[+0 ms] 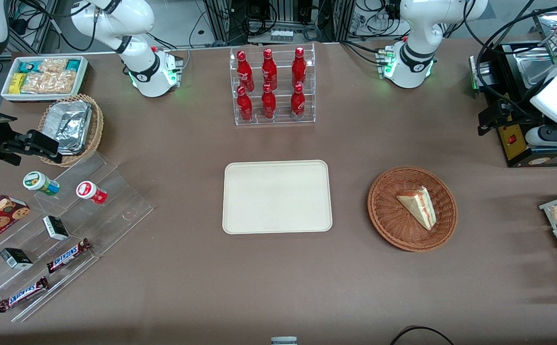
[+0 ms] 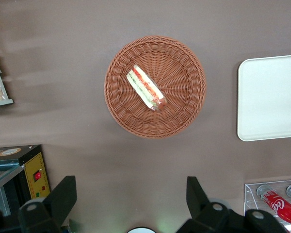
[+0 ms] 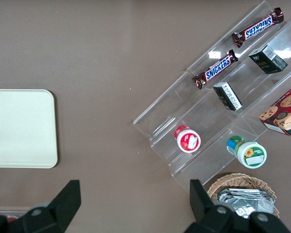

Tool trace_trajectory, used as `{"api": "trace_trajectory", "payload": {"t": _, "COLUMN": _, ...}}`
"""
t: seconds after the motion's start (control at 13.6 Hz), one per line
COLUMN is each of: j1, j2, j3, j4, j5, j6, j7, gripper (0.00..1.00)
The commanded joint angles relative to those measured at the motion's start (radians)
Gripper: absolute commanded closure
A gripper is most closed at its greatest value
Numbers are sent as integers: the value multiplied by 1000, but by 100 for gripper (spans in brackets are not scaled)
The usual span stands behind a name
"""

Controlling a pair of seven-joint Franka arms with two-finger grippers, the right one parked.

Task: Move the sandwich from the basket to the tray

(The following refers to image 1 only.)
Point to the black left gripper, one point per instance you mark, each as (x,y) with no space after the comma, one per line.
(512,109)

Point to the triangular sandwich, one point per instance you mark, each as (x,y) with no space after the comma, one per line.
(419,207)

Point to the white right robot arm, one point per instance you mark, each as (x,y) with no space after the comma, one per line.
(139,19)

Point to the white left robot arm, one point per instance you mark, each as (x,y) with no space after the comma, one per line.
(422,28)

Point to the light wicker basket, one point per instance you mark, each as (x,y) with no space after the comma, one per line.
(96,129)

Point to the brown round wicker basket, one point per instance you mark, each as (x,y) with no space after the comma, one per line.
(393,225)

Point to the cream rectangular tray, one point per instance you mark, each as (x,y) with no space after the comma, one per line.
(277,196)

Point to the black food warmer machine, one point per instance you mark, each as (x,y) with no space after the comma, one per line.
(513,143)

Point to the green lid white jar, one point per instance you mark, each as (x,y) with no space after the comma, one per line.
(39,182)

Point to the stacked foil containers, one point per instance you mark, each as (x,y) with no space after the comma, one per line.
(70,124)

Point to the yellow snack packet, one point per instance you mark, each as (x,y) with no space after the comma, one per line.
(17,83)

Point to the steel warmer pan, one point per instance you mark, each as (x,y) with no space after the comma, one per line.
(534,64)

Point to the large clear cracker bag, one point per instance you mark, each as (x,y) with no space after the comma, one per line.
(51,83)

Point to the red lid white jar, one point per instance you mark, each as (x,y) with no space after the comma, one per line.
(89,191)

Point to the small black box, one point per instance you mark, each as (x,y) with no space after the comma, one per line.
(56,228)
(16,258)

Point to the teal snack packet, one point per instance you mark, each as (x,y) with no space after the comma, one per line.
(73,64)
(28,66)

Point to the small clear cracker bag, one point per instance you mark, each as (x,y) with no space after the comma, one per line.
(53,65)

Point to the white rectangular snack bin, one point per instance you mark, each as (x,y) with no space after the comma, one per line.
(83,79)

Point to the clear acrylic stepped shelf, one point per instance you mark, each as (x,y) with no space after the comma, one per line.
(115,211)

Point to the Snickers chocolate bar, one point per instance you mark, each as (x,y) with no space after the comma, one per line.
(23,294)
(67,255)

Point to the red cola bottle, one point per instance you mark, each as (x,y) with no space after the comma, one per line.
(269,69)
(299,67)
(268,104)
(298,103)
(244,105)
(244,69)

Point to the clear acrylic bottle rack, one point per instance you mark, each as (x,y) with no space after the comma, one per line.
(283,115)

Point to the grey power strip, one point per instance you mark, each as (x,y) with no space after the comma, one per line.
(282,35)

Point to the small grey white object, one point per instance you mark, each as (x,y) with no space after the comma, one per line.
(284,341)

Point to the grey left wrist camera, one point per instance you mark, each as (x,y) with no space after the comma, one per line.
(553,136)

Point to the aluminium frame rack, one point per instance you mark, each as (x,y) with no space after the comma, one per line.
(221,19)

